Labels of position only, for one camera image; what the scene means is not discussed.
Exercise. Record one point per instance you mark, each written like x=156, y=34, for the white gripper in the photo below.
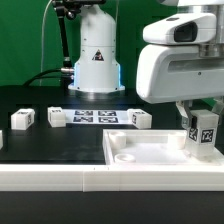
x=171, y=67

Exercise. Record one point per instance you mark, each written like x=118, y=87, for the white square table top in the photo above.
x=151, y=147

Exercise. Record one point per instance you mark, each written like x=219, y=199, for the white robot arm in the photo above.
x=97, y=71

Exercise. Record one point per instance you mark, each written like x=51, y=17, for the AprilTag marker sheet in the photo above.
x=104, y=117

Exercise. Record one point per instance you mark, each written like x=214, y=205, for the white obstacle fence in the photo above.
x=87, y=178

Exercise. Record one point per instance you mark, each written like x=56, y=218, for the white part at left edge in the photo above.
x=1, y=139

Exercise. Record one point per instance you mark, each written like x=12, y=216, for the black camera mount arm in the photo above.
x=69, y=9

